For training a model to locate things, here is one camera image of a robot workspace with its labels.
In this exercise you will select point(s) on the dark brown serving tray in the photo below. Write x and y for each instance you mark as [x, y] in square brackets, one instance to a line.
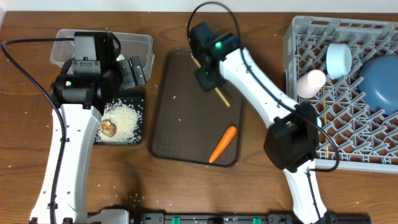
[188, 122]

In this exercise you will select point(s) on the brown food scrap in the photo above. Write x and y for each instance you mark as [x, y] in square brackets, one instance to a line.
[107, 128]

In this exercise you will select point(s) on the black plastic tray bin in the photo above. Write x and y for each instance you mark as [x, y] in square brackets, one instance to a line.
[124, 118]

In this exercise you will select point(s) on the white tissue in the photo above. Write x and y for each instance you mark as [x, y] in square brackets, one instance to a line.
[120, 57]

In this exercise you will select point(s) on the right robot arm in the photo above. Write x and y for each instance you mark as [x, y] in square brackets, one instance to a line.
[292, 129]

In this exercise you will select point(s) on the grey dishwasher rack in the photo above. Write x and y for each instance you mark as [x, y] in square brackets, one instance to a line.
[366, 139]

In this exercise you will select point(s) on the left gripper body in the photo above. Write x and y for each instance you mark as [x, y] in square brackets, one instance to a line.
[131, 72]

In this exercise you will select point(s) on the light blue cup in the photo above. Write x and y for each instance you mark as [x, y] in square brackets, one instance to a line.
[319, 122]

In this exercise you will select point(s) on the pink cup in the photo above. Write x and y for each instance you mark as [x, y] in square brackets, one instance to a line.
[310, 84]

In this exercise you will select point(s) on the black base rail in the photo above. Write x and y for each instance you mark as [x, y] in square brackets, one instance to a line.
[248, 218]

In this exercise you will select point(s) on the white rice pile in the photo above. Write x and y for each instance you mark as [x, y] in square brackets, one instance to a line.
[122, 121]

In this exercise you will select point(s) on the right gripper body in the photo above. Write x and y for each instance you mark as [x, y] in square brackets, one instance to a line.
[208, 81]

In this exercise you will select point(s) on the large blue plate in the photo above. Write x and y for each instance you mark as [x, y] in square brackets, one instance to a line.
[380, 83]

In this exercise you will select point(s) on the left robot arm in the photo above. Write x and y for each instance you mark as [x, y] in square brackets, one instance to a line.
[89, 79]

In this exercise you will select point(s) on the orange carrot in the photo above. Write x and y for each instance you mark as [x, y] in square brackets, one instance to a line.
[223, 143]

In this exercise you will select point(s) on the clear plastic bin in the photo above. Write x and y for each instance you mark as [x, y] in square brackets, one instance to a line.
[131, 45]

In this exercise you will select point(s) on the small light blue bowl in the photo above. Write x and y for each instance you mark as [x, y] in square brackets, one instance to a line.
[338, 60]

